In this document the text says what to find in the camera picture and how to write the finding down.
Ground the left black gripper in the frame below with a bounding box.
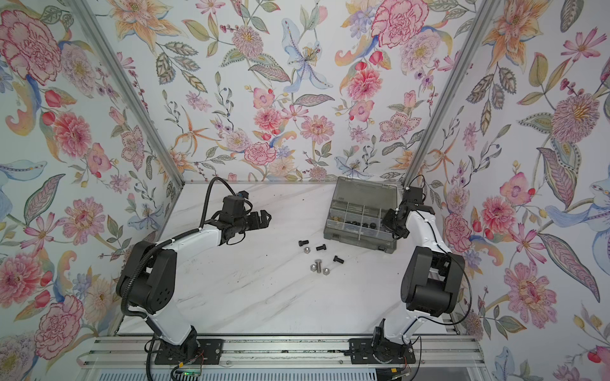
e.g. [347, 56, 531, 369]
[233, 207, 273, 234]

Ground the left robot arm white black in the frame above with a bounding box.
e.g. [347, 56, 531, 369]
[116, 195, 272, 346]

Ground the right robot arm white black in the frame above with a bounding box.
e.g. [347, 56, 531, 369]
[372, 187, 465, 351]

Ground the grey plastic organizer box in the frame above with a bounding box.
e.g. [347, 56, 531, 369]
[323, 176, 398, 254]

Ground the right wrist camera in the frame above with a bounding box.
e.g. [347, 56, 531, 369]
[403, 187, 426, 204]

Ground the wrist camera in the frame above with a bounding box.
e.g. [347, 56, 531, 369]
[403, 187, 426, 204]
[222, 190, 253, 220]

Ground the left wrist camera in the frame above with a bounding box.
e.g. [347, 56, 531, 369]
[222, 190, 253, 220]

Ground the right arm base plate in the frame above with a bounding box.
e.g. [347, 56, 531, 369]
[346, 338, 417, 365]

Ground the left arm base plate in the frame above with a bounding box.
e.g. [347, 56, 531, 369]
[154, 339, 225, 365]

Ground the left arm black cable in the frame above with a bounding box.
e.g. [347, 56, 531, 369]
[120, 177, 237, 381]

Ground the aluminium front rail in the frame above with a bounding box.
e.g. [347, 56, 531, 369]
[77, 334, 485, 369]

